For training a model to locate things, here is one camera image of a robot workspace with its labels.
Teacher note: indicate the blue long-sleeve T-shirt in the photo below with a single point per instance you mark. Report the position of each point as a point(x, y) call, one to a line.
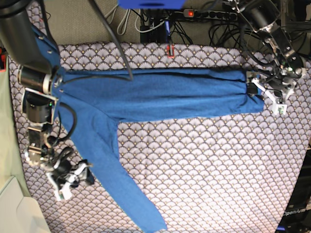
point(153, 95)

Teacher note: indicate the red and grey table clamp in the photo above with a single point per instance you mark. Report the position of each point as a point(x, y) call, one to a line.
point(170, 50)

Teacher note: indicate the black OpenArm base box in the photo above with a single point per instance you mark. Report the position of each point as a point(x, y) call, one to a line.
point(297, 218)

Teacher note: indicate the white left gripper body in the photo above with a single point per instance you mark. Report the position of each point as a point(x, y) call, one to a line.
point(277, 97)

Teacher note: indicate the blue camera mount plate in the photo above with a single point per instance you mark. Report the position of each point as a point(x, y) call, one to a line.
point(151, 4)

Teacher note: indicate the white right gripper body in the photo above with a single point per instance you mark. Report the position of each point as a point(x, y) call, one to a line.
point(65, 177)

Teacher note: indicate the orange clamp at table edge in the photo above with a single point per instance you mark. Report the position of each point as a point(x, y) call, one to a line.
point(3, 58)

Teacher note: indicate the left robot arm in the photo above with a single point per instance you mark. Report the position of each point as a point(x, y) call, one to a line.
point(287, 67)

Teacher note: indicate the black power strip red switch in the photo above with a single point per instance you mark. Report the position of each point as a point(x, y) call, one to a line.
point(214, 15)

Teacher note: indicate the fan-patterned table cloth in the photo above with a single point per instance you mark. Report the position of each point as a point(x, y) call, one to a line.
point(230, 174)

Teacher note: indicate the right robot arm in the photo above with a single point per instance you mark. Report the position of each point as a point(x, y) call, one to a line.
point(39, 73)

